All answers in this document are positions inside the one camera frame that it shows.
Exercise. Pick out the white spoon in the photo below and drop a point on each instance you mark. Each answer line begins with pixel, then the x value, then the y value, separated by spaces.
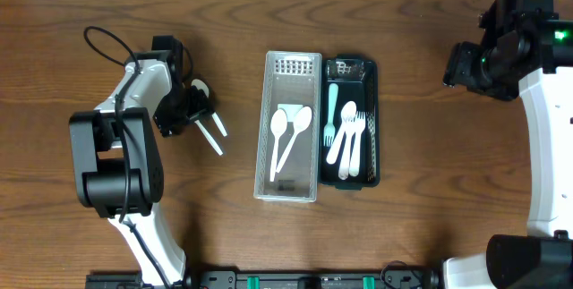
pixel 278 126
pixel 209 138
pixel 348 112
pixel 201 85

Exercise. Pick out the clear plastic basket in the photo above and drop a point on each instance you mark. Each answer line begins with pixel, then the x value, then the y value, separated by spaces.
pixel 289 78

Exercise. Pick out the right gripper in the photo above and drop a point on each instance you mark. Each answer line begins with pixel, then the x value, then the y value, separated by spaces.
pixel 464 71

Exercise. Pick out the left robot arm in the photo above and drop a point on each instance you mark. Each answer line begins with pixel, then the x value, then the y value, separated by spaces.
pixel 118 170

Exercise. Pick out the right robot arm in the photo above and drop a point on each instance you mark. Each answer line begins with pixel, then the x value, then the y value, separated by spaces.
pixel 531 60

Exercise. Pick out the white label in basket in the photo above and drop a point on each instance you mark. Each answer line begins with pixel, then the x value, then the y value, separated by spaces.
pixel 291 110

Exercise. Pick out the white fork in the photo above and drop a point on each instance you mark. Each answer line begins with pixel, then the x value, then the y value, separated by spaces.
pixel 354 166
pixel 343 171
pixel 329 128

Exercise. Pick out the white spoon lowest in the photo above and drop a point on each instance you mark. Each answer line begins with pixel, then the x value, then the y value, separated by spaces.
pixel 301 122

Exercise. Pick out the black mounting rail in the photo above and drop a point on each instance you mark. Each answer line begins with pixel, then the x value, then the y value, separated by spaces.
pixel 399 277

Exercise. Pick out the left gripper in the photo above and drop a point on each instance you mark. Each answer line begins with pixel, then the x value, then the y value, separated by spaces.
pixel 197 108

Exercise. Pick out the black plastic basket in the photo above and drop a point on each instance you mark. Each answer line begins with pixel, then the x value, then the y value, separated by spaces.
pixel 357 80

